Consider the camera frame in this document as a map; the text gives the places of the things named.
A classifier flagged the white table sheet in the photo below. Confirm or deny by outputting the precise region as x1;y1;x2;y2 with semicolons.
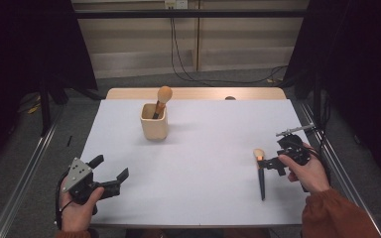
78;98;327;228

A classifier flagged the beige square cup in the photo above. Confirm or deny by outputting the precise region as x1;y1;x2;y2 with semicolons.
140;102;169;141

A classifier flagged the left hand-held gripper cable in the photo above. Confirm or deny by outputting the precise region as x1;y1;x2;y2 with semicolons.
55;170;72;231

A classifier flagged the hand-held gripper cable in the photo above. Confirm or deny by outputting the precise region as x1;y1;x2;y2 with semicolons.
297;140;331;182
55;170;72;231

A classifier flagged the white wall socket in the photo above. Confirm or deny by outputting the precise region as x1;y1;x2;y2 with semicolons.
164;0;189;10

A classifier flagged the black horizontal bar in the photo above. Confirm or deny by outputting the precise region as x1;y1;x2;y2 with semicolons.
73;9;309;19

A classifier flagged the yellow floor tape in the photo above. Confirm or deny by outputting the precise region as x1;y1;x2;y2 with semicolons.
27;94;43;115

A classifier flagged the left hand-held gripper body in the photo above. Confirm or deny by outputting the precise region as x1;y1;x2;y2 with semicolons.
62;157;122;216

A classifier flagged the person's left hand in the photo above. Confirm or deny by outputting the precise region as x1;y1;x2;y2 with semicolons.
59;177;106;232

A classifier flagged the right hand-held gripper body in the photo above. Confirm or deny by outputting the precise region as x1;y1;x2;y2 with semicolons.
275;123;316;167

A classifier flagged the person's right hand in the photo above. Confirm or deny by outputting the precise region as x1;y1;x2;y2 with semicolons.
277;142;331;195

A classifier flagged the black curtain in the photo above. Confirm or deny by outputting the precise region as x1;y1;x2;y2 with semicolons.
282;0;381;189
0;0;98;177

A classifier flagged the large round makeup brush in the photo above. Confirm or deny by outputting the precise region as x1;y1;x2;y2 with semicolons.
152;85;174;120

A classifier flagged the black metal stand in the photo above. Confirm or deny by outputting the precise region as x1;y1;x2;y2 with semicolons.
39;77;69;137
312;70;323;132

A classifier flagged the aluminium rail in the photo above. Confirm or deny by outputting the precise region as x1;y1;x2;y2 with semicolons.
297;100;381;238
0;105;65;238

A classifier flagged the right hand-held gripper cable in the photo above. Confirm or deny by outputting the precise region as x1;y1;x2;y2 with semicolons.
297;140;331;182

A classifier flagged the small makeup brush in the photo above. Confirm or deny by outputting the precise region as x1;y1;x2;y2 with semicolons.
252;148;266;201

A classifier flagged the black floor cable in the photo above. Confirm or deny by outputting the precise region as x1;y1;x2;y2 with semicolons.
170;18;214;87
172;18;289;84

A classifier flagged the black cable bundle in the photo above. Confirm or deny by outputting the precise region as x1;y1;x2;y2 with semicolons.
306;95;331;163

